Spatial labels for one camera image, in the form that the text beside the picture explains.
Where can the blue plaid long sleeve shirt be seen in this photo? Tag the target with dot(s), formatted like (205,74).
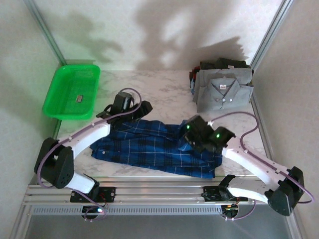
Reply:
(149,149)

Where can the grey shirt with label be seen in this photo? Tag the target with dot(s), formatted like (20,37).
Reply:
(236,95)

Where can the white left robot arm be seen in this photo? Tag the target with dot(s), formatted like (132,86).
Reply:
(87,135)

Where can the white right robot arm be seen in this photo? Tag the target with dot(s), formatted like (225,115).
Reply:
(249,159)

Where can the small grey tag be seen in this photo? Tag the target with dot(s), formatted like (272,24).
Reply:
(79,98)

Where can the red and dark folded shirt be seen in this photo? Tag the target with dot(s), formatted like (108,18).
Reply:
(192,79)

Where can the green plastic basket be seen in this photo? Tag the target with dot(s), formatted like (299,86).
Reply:
(62,82)

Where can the dark olive folded shirt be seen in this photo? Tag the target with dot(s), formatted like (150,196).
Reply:
(224,62)

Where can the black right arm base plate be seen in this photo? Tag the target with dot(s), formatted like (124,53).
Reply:
(208,193)

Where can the aluminium rail frame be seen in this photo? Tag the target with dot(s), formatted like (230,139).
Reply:
(154,198)

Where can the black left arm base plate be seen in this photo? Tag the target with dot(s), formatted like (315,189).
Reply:
(109,194)

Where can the aluminium corner post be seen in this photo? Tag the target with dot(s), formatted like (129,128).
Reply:
(45,30)
(271,27)

